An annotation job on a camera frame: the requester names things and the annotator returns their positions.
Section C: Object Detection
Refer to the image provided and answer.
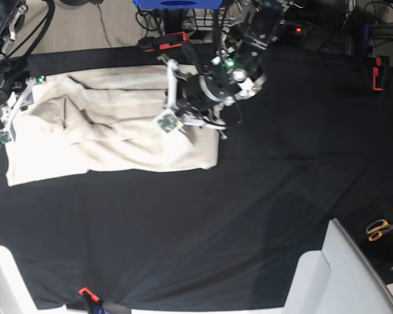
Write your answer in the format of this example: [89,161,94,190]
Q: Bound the white T-shirt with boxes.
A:
[6,65,219,186]

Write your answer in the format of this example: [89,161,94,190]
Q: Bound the black power strip red light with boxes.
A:
[284,21,313,37]

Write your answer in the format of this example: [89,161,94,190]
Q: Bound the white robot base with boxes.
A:
[282,218,393,314]
[0,245,67,313]

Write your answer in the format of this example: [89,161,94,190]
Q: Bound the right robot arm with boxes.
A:
[0,1,55,127]

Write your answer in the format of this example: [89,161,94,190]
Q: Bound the orange black clamp right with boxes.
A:
[372,56,390,92]

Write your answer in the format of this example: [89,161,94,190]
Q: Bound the blue plastic box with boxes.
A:
[133,0,222,10]

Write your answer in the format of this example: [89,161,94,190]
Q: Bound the orange handled scissors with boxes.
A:
[365,219,393,242]

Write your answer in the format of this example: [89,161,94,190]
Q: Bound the black table cloth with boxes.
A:
[0,46,393,311]

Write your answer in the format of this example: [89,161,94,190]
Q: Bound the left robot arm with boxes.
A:
[166,1,293,131]

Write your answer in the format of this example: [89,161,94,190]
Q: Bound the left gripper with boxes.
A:
[175,70,236,130]

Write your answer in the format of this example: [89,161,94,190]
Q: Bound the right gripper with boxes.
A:
[0,65,32,128]

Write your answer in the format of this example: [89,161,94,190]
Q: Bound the orange black clamp top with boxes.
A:
[137,31,189,52]

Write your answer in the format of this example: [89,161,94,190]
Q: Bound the orange clamp bottom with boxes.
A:
[78,287,103,313]

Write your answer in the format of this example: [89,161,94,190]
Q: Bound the orange black clamp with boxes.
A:
[137,31,189,52]
[372,56,390,92]

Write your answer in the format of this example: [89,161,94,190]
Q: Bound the white power strip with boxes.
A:
[183,18,236,33]

